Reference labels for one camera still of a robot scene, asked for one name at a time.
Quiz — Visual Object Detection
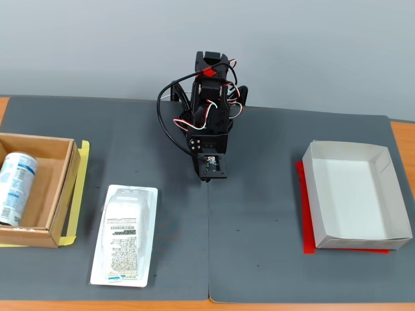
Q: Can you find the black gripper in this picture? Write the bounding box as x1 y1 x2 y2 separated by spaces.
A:
185 132 228 185

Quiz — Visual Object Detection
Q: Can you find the red paper sheet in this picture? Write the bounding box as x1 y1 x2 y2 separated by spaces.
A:
294 160 390 255

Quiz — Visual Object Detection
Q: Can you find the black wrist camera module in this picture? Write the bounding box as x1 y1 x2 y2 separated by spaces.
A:
196 152 228 181

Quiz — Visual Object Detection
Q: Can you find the brown cardboard box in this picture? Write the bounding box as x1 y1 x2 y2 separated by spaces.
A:
0 132 82 249

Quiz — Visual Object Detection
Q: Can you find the yellow paper sheet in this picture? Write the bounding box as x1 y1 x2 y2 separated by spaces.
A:
0 139 91 249

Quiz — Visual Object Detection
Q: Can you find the white paper box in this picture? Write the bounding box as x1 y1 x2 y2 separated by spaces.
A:
302 139 414 251

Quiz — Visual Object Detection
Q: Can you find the black camera cable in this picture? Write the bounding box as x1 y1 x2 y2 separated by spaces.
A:
156 63 235 157

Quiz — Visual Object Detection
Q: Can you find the white blue drink can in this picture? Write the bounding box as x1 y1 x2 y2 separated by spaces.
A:
0 151 40 227

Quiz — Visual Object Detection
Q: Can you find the white blister pack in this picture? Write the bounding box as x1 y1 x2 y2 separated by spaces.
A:
89 184 159 288

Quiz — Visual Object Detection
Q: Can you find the grey table mat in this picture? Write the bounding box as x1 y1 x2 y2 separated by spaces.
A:
206 106 415 305
0 95 210 303

